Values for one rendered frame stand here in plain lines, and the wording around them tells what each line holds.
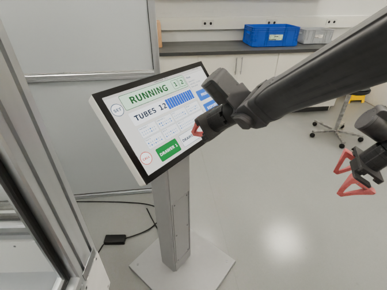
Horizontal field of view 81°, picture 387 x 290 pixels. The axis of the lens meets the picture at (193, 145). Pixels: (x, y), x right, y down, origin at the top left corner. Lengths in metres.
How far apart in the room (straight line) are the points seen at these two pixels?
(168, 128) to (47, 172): 0.47
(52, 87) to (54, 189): 1.30
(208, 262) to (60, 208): 1.26
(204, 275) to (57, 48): 1.58
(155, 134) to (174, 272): 1.02
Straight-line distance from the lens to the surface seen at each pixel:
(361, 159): 0.71
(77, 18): 1.53
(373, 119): 0.64
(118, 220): 1.91
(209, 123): 0.56
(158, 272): 1.58
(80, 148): 1.86
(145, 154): 0.72
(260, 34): 3.16
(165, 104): 0.82
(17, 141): 0.36
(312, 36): 3.62
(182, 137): 0.81
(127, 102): 0.75
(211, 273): 1.57
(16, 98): 0.36
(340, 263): 1.89
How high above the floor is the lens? 1.43
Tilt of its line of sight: 33 degrees down
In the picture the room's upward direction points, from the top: straight up
